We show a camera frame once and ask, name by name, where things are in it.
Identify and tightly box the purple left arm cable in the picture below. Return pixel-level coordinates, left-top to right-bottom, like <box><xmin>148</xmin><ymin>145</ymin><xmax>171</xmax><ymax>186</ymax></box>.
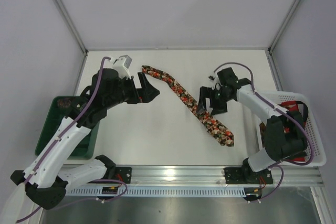
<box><xmin>15</xmin><ymin>56</ymin><xmax>128</xmax><ymax>223</ymax></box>

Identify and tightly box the aluminium frame post right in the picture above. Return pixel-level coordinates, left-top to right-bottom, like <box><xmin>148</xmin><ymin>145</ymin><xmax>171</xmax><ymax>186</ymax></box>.
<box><xmin>268</xmin><ymin>0</ymin><xmax>303</xmax><ymax>54</ymax></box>

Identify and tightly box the aluminium frame post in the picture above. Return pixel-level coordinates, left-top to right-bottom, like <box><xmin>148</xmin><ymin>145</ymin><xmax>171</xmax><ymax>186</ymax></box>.
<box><xmin>52</xmin><ymin>0</ymin><xmax>87</xmax><ymax>55</ymax></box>
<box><xmin>268</xmin><ymin>0</ymin><xmax>303</xmax><ymax>54</ymax></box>

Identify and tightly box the aluminium mounting rail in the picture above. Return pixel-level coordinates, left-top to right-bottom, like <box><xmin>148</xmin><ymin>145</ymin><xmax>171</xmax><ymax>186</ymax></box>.
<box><xmin>52</xmin><ymin>165</ymin><xmax>325</xmax><ymax>187</ymax></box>

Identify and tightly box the white plastic basket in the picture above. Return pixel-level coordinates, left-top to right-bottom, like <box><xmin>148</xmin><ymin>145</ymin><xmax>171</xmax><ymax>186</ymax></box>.
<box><xmin>258</xmin><ymin>91</ymin><xmax>327</xmax><ymax>167</ymax></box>

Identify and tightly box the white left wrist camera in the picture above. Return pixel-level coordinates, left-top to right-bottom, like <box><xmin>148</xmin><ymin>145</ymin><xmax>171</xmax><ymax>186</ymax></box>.
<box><xmin>109</xmin><ymin>55</ymin><xmax>132</xmax><ymax>79</ymax></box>

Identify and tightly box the dark gold patterned tie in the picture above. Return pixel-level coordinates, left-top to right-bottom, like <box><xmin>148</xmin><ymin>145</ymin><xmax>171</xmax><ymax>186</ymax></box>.
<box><xmin>259</xmin><ymin>122</ymin><xmax>266</xmax><ymax>147</ymax></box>

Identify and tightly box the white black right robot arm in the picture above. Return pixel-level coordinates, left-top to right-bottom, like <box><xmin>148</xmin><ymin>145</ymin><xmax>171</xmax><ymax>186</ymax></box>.
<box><xmin>196</xmin><ymin>67</ymin><xmax>312</xmax><ymax>183</ymax></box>

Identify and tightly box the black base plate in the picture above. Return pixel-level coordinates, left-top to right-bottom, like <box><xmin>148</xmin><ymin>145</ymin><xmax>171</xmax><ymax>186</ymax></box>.
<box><xmin>224</xmin><ymin>167</ymin><xmax>274</xmax><ymax>185</ymax></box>
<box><xmin>103</xmin><ymin>166</ymin><xmax>132</xmax><ymax>184</ymax></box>

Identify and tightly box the aluminium frame post left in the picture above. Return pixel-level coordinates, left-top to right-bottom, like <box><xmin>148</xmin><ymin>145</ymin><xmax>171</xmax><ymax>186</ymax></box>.
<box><xmin>52</xmin><ymin>0</ymin><xmax>87</xmax><ymax>55</ymax></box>

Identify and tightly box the rolled tie in tray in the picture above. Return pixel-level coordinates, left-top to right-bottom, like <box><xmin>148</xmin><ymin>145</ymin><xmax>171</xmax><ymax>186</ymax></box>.
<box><xmin>57</xmin><ymin>97</ymin><xmax>74</xmax><ymax>109</ymax></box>

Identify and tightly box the red fabric tie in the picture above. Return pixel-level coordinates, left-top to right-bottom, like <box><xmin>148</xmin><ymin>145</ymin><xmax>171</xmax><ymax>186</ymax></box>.
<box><xmin>280</xmin><ymin>101</ymin><xmax>309</xmax><ymax>163</ymax></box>

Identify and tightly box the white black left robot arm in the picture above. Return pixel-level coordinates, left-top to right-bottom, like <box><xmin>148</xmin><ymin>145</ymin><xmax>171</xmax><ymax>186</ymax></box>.
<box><xmin>11</xmin><ymin>68</ymin><xmax>160</xmax><ymax>210</ymax></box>

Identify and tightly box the black strap in basket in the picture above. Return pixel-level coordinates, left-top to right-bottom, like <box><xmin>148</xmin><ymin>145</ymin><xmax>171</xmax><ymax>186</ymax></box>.
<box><xmin>295</xmin><ymin>101</ymin><xmax>310</xmax><ymax>127</ymax></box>

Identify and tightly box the colourful patterned necktie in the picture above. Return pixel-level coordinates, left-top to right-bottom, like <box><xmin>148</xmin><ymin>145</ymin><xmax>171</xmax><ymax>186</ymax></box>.
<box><xmin>141</xmin><ymin>65</ymin><xmax>234</xmax><ymax>147</ymax></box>

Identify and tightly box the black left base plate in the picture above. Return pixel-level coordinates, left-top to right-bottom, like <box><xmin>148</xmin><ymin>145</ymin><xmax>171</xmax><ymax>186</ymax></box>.
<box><xmin>103</xmin><ymin>166</ymin><xmax>132</xmax><ymax>184</ymax></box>

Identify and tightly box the white slotted cable duct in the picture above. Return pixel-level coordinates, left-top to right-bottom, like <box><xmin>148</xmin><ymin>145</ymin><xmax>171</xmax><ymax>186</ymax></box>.
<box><xmin>66</xmin><ymin>186</ymin><xmax>246</xmax><ymax>197</ymax></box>

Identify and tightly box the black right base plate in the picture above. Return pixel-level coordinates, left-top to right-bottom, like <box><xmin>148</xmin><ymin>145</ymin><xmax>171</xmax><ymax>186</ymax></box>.
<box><xmin>224</xmin><ymin>167</ymin><xmax>274</xmax><ymax>185</ymax></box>

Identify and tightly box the green divided plastic tray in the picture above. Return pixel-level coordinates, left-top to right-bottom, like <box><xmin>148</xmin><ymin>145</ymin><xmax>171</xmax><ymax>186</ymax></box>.
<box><xmin>35</xmin><ymin>96</ymin><xmax>99</xmax><ymax>160</ymax></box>

